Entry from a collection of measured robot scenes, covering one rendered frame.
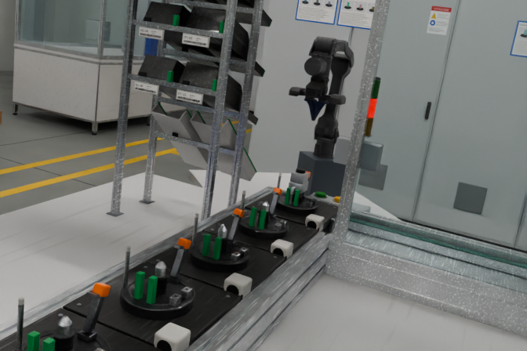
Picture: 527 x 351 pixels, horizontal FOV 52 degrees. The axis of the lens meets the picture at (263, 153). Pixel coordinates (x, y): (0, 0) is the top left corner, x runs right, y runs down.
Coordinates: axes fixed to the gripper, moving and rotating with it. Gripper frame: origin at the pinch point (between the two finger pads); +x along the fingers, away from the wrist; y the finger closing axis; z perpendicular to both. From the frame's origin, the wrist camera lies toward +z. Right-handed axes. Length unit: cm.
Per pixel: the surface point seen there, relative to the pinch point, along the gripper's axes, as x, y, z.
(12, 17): 21, -841, -618
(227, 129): 7.2, -17.9, 27.7
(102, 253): 39, -31, 66
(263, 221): 24, 7, 50
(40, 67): 59, -461, -327
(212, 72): -10.1, -21.1, 35.5
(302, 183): 19.6, 7.0, 22.5
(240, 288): 27, 17, 82
